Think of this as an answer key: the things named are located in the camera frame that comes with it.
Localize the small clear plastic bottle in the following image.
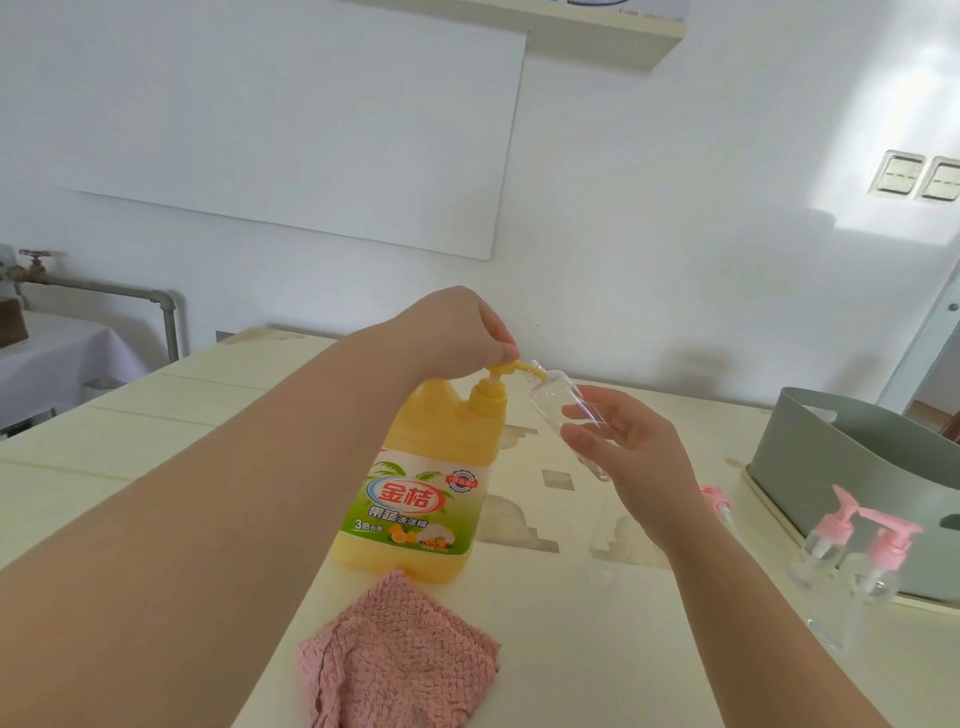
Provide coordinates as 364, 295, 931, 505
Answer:
806, 551, 901, 654
787, 524, 845, 594
584, 513, 624, 590
524, 359, 613, 483

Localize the yellow detergent jug with pump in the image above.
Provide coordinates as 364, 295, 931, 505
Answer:
322, 359, 549, 586

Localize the white door frame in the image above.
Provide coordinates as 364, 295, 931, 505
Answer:
877, 258, 960, 414

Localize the person's left forearm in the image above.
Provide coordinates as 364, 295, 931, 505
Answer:
0, 314, 421, 728

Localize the white tablecloth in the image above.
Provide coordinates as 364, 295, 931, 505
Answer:
0, 311, 151, 433

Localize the grey-green plastic basket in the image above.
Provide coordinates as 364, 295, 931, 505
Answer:
748, 386, 960, 605

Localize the brown wooden box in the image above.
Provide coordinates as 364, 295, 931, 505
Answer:
0, 296, 30, 348

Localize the person's right hand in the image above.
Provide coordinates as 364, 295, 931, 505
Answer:
560, 386, 710, 556

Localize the person's left hand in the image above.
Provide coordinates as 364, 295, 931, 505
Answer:
389, 286, 521, 384

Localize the white wall switch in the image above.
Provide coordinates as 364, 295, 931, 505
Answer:
868, 149, 928, 198
914, 155, 960, 204

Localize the grey metal pipe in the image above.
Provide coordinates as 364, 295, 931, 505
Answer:
11, 269, 181, 365

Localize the white wall board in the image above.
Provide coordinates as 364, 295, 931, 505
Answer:
44, 0, 530, 262

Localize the white iron packaging box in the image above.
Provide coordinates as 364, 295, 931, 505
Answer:
547, 0, 693, 22

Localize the person's right forearm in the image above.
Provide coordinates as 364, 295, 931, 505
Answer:
659, 509, 894, 728

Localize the pink textured cloth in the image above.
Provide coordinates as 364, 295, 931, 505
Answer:
294, 569, 502, 728

